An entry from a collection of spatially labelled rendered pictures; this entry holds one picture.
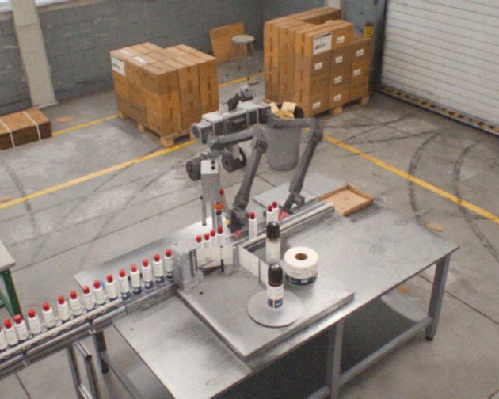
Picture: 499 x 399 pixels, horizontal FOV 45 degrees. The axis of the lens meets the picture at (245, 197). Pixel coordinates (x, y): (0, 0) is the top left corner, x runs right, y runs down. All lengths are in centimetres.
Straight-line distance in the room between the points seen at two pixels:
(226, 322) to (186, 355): 28
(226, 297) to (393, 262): 110
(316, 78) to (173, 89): 172
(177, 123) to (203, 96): 45
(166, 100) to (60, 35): 230
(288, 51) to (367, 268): 416
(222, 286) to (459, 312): 207
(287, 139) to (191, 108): 140
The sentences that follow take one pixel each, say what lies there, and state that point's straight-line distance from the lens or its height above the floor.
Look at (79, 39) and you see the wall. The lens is 887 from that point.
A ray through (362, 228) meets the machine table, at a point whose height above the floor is 83.
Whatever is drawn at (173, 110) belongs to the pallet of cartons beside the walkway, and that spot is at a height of 42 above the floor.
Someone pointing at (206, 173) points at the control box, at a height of 147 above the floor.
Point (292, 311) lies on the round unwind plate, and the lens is 341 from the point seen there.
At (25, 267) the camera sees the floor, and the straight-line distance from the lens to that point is 556.
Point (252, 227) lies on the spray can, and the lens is 387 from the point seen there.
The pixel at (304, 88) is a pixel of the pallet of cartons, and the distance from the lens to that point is 742.
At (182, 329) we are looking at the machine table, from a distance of 342.
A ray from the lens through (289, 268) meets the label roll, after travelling 354.
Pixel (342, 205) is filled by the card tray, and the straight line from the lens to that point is 442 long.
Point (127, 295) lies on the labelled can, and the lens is 355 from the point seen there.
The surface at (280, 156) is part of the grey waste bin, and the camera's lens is 648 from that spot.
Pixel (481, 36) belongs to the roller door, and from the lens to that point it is 755.
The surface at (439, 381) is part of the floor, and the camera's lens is 440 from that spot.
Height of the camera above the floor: 318
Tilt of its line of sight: 31 degrees down
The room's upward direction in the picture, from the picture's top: 2 degrees counter-clockwise
